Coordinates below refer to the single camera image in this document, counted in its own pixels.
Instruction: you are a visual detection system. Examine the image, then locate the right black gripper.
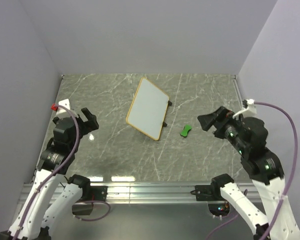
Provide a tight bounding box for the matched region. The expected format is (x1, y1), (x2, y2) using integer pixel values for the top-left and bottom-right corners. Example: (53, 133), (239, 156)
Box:
(196, 104), (248, 154)

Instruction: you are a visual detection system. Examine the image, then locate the green whiteboard eraser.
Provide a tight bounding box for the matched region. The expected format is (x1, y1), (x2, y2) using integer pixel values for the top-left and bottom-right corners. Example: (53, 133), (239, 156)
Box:
(180, 124), (192, 138)

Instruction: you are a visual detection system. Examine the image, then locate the yellow framed whiteboard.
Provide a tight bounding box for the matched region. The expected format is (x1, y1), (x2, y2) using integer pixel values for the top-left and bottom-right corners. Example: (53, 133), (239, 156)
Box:
(125, 77), (172, 141)

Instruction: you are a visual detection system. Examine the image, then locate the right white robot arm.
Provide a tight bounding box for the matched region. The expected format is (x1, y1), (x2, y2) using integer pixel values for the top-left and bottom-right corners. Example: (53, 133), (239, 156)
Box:
(191, 103), (300, 240)

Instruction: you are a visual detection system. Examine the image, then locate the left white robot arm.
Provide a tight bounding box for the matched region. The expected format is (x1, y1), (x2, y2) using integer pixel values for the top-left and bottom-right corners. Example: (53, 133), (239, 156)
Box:
(0, 104), (99, 240)

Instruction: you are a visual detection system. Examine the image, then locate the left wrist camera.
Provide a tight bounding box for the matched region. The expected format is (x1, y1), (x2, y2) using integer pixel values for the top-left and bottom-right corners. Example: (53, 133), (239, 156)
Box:
(51, 98), (78, 119)

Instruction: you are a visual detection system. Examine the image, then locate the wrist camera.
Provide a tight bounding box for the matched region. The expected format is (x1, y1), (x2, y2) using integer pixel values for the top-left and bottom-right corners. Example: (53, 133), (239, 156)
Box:
(51, 98), (78, 119)
(232, 99), (257, 119)

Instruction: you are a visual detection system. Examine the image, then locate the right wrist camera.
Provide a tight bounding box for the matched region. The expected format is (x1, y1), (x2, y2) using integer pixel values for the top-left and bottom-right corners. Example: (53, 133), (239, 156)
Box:
(232, 99), (257, 119)

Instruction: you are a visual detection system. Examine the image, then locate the aluminium right side rail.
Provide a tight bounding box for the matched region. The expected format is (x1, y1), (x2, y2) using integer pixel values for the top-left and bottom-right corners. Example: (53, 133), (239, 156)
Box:
(231, 74), (244, 110)

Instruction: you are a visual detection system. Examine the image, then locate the aluminium rail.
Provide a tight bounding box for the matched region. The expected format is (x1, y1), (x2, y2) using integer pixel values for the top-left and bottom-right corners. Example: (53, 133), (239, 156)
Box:
(17, 181), (261, 204)
(231, 74), (244, 110)

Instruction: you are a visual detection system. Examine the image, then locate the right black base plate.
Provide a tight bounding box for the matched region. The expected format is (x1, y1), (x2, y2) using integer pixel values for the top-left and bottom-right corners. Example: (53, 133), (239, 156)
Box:
(190, 185), (223, 202)

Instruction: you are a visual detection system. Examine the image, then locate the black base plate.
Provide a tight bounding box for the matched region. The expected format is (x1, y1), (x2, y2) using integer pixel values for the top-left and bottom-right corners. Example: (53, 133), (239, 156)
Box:
(190, 185), (223, 202)
(81, 185), (108, 202)

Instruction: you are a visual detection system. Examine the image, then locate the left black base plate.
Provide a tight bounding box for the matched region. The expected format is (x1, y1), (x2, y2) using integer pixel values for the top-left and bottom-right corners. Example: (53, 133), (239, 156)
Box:
(81, 185), (108, 202)

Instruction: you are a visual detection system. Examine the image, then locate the aluminium front rail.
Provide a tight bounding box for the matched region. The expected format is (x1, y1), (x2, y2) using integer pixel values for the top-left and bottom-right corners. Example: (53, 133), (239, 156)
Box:
(17, 181), (261, 204)

